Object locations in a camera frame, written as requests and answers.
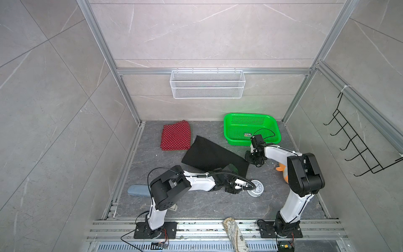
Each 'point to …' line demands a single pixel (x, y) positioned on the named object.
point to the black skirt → (204, 155)
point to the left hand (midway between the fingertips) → (244, 180)
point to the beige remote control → (174, 207)
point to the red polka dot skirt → (176, 137)
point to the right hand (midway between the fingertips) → (249, 160)
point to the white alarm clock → (258, 191)
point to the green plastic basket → (239, 127)
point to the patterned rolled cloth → (235, 235)
